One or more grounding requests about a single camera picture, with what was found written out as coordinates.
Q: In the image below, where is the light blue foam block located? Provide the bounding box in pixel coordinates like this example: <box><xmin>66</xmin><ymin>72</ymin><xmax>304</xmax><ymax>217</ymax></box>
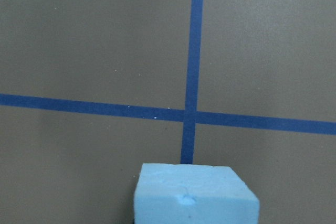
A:
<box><xmin>134</xmin><ymin>163</ymin><xmax>260</xmax><ymax>223</ymax></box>

